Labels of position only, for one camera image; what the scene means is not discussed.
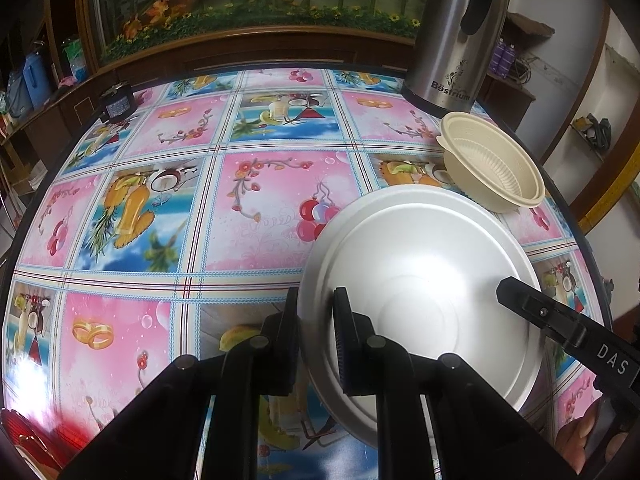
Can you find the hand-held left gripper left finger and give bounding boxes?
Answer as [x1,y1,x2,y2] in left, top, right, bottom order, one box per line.
[60,287,302,480]

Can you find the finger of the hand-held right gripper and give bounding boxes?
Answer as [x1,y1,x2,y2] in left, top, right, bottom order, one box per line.
[496,276,593,349]

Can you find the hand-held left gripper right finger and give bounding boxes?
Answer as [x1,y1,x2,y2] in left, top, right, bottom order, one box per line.
[333,287,583,480]

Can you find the white foam plate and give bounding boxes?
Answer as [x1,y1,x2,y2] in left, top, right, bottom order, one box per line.
[298,184,547,449]

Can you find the beige plastic bowl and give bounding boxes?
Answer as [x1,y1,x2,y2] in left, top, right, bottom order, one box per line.
[437,111,546,201]
[443,145,545,214]

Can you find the person's right hand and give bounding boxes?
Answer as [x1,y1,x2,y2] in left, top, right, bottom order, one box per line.
[554,399,640,477]

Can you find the printed fruit tablecloth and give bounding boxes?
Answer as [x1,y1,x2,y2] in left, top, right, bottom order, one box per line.
[2,67,608,480]

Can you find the power tool on shelf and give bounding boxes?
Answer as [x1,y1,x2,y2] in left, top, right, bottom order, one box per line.
[571,114,614,150]

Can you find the wooden side shelf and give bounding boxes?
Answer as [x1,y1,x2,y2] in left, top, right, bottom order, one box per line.
[477,10,537,117]

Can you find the purple bottles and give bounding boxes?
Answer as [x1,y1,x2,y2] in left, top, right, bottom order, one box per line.
[491,39,517,74]

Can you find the stainless steel thermos jug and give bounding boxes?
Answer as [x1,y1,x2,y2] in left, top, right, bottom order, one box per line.
[400,0,509,114]

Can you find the red plastic stool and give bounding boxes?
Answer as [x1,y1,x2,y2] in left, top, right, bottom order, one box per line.
[0,406,57,480]

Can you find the small black power adapter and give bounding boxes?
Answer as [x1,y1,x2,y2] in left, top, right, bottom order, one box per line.
[98,84,137,122]

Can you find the wooden shelf cabinet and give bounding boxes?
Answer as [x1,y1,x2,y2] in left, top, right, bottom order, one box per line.
[0,7,103,198]

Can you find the aquarium with artificial flowers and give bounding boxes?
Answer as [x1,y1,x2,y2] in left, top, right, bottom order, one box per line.
[75,0,443,67]

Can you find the green plastic bag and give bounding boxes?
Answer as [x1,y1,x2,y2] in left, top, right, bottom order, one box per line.
[61,36,89,82]

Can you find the blue plastic jug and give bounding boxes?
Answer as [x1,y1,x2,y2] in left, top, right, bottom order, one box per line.
[22,50,54,111]

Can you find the wooden door frame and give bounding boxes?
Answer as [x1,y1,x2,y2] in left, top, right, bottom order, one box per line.
[569,7,640,233]

